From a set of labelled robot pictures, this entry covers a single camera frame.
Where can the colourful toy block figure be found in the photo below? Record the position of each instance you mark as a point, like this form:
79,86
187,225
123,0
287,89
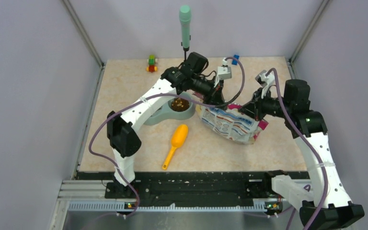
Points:
152,61

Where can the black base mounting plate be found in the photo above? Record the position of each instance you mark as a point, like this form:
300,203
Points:
187,189

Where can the green double pet bowl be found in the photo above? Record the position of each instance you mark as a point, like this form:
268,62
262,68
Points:
165,112

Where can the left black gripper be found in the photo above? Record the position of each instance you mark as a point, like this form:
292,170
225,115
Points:
214,95

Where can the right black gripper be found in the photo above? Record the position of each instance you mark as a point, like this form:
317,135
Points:
255,108

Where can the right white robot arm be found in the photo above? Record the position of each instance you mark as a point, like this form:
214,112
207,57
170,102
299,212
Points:
327,206

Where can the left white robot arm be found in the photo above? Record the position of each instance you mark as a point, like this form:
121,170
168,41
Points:
122,127

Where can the blue block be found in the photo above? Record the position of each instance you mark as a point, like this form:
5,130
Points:
235,60

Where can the black tripod microphone stand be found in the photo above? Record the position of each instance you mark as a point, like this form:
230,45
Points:
185,53

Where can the cat food bag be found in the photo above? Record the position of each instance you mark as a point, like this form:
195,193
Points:
231,124

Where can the yellow plastic scoop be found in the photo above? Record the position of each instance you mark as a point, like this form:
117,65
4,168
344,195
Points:
178,138

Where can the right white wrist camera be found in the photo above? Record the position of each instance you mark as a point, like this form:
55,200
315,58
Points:
266,80

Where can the grey cable duct strip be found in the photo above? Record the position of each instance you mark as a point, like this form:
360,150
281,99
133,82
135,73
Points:
118,206

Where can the green microphone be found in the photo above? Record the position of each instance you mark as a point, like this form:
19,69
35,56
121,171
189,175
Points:
185,16

